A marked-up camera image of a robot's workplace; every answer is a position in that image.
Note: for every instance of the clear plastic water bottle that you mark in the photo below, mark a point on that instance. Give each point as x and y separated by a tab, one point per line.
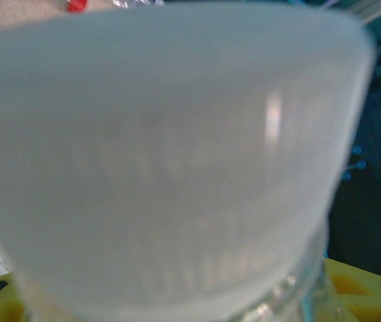
137	2

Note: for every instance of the clear bottle white label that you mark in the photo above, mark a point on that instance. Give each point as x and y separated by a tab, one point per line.
160	134

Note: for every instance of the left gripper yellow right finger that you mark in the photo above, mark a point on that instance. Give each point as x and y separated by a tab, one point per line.
375	303

